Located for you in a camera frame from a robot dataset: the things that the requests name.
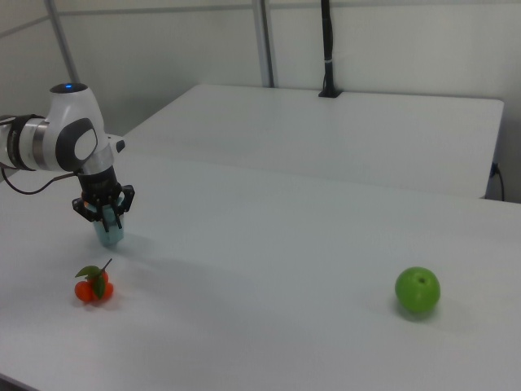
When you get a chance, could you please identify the aluminium partition corner post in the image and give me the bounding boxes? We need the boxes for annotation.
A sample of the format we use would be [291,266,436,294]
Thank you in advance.
[43,0,81,86]

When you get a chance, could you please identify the teal hexagonal mug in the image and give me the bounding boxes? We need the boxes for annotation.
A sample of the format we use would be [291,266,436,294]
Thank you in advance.
[91,202,126,248]

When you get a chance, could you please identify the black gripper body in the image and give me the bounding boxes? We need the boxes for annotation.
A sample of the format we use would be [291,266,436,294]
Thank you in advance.
[76,162,124,207]

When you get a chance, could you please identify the black cable at wall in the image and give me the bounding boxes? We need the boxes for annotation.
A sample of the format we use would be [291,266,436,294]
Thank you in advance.
[490,161,506,202]

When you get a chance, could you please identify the green apple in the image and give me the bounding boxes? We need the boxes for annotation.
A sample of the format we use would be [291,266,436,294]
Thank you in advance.
[394,266,441,314]

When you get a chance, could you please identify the small tangerines with leaves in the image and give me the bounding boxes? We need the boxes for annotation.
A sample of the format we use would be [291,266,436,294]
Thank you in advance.
[73,258,115,305]

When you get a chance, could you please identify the black camera stand pole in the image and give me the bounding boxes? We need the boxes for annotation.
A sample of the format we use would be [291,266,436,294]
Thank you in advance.
[317,0,342,99]

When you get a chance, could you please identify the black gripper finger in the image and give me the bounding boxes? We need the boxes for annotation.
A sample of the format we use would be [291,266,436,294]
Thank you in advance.
[114,183,137,231]
[72,196,111,234]

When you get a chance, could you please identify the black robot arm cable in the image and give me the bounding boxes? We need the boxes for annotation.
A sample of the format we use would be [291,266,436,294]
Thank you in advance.
[0,165,81,196]

